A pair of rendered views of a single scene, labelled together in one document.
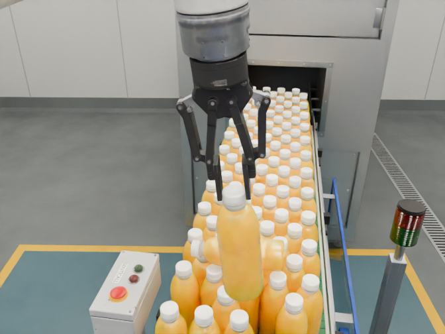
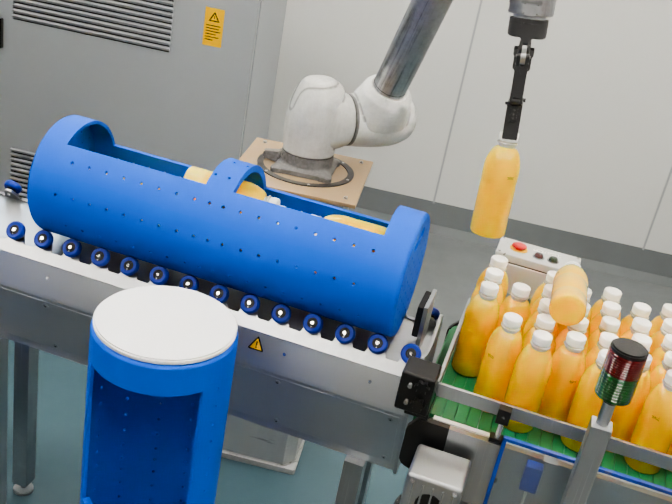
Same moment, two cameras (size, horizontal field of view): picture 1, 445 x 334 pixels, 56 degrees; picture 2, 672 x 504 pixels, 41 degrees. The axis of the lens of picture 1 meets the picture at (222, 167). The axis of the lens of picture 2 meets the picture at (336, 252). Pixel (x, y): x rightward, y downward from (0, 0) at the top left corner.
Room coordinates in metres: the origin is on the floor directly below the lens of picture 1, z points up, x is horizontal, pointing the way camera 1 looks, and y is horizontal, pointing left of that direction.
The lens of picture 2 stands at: (0.39, -1.81, 1.98)
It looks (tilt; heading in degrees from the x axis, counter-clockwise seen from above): 26 degrees down; 94
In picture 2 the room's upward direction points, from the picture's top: 11 degrees clockwise
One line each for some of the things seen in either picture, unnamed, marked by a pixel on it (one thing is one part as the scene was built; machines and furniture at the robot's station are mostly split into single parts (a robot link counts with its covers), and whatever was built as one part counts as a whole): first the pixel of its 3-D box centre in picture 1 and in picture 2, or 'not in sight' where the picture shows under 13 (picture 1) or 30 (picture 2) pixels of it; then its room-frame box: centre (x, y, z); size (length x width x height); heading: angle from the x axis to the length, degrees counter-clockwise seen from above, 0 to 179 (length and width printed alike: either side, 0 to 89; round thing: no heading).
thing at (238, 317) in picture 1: (239, 319); (489, 288); (0.61, -0.04, 1.11); 0.04 x 0.04 x 0.02
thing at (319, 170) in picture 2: not in sight; (300, 157); (0.06, 0.70, 1.04); 0.22 x 0.18 x 0.06; 179
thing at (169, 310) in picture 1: (169, 310); (499, 261); (0.63, 0.11, 1.11); 0.04 x 0.04 x 0.02
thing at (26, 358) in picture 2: not in sight; (25, 405); (-0.54, 0.20, 0.31); 0.06 x 0.06 x 0.63; 81
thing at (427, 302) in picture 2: not in sight; (422, 321); (0.48, -0.03, 0.99); 0.10 x 0.02 x 0.12; 81
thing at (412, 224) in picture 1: (408, 215); (624, 361); (0.81, -0.44, 1.23); 0.06 x 0.06 x 0.04
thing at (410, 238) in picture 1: (404, 230); (616, 383); (0.81, -0.44, 1.18); 0.06 x 0.06 x 0.05
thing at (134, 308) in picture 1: (128, 294); (533, 272); (0.73, 0.23, 1.05); 0.20 x 0.10 x 0.10; 171
